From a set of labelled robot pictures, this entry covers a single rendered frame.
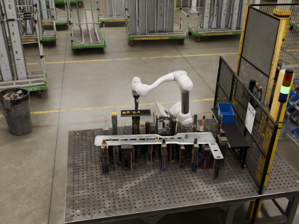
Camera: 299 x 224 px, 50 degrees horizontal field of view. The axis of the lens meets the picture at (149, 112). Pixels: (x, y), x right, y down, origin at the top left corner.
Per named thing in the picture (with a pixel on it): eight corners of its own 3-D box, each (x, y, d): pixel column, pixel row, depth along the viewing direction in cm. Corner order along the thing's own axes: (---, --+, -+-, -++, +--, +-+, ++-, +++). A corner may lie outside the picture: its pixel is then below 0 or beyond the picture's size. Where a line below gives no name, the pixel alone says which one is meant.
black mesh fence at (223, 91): (244, 242, 362) (271, 126, 287) (204, 143, 533) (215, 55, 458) (256, 242, 363) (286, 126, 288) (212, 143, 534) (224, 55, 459)
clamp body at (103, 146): (101, 175, 353) (98, 149, 336) (101, 167, 366) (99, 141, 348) (110, 175, 354) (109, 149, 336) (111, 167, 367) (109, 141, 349)
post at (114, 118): (112, 146, 402) (111, 116, 381) (112, 142, 409) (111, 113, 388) (118, 146, 403) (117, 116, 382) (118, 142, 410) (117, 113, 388)
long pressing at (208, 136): (94, 147, 351) (93, 146, 350) (95, 136, 370) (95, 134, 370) (216, 143, 361) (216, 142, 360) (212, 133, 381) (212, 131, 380)
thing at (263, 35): (266, 135, 558) (292, 20, 461) (258, 136, 556) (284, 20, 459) (233, 101, 673) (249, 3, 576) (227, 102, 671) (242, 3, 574)
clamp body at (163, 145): (159, 172, 360) (160, 147, 343) (158, 165, 371) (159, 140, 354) (167, 172, 361) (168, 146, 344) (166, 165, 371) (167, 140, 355)
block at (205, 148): (201, 171, 363) (203, 151, 349) (199, 165, 373) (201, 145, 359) (209, 170, 364) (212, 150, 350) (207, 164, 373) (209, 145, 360)
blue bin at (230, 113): (219, 123, 392) (220, 114, 386) (216, 111, 419) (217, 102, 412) (232, 124, 391) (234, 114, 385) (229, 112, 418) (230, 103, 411)
